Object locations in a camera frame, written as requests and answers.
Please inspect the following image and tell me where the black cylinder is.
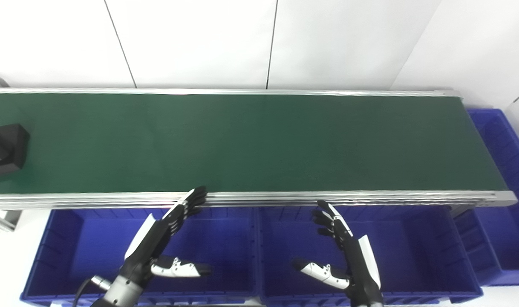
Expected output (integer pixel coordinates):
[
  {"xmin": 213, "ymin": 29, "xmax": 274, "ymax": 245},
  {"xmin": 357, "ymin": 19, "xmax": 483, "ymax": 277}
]
[{"xmin": 0, "ymin": 122, "xmax": 30, "ymax": 177}]

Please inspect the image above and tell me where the green conveyor belt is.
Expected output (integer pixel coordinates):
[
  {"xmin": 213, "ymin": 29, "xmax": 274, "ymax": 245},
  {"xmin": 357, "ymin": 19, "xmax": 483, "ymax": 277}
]
[
  {"xmin": 0, "ymin": 93, "xmax": 508, "ymax": 195},
  {"xmin": 0, "ymin": 87, "xmax": 518, "ymax": 218}
]

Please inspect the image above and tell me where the aluminium conveyor leg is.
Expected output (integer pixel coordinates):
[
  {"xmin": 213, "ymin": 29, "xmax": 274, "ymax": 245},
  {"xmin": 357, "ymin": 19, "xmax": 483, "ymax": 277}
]
[{"xmin": 0, "ymin": 210, "xmax": 21, "ymax": 233}]

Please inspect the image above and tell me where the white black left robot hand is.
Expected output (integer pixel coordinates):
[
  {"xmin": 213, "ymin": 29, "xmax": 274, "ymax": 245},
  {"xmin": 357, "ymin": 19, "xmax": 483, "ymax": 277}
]
[{"xmin": 120, "ymin": 186, "xmax": 213, "ymax": 283}]

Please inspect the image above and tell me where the blue plastic bin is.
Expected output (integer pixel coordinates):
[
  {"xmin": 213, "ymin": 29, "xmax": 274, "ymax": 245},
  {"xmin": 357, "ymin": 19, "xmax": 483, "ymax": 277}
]
[
  {"xmin": 453, "ymin": 108, "xmax": 519, "ymax": 287},
  {"xmin": 257, "ymin": 206, "xmax": 484, "ymax": 306},
  {"xmin": 20, "ymin": 208, "xmax": 260, "ymax": 307}
]

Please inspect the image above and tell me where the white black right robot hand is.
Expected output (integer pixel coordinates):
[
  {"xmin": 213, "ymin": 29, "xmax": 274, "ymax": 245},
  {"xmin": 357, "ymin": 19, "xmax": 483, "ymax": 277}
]
[{"xmin": 291, "ymin": 200, "xmax": 384, "ymax": 305}]

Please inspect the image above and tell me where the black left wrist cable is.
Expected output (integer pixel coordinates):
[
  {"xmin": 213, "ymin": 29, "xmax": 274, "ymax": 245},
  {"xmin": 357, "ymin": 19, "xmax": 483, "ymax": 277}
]
[{"xmin": 73, "ymin": 276, "xmax": 112, "ymax": 307}]

